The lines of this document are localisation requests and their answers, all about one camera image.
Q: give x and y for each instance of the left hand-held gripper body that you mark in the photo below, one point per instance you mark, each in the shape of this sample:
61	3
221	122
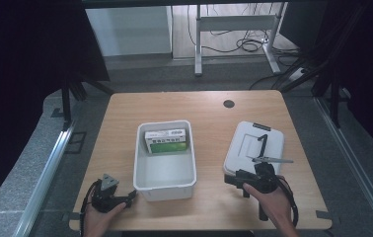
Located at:
106	197

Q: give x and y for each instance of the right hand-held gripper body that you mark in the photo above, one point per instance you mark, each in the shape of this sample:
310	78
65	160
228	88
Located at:
261	180

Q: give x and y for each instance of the white plastic lid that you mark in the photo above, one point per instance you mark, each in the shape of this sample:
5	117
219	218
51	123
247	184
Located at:
245	148

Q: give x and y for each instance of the white plastic bin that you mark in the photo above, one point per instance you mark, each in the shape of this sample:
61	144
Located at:
165	161

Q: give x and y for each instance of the person's left hand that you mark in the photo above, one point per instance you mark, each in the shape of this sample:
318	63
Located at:
99	220

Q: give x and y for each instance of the person's right hand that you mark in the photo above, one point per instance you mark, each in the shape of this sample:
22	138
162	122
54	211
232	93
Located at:
271	205

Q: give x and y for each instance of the black table grommet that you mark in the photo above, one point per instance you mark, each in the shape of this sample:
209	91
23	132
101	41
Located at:
229	103

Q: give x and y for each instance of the green and white box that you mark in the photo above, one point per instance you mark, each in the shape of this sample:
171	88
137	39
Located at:
166	141

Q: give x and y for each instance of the black tripod stand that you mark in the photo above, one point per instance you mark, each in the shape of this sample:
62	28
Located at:
334	95
71	92

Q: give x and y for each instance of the black curtain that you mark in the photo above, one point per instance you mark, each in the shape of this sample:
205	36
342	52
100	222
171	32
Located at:
26	65
368	65

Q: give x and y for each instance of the white cabinet panel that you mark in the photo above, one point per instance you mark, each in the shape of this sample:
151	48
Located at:
128	31

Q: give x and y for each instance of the aluminium rail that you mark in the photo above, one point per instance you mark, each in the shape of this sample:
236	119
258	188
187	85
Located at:
44	179
355	154

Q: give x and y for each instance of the white metal desk frame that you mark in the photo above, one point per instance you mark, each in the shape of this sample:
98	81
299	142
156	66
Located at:
234	23

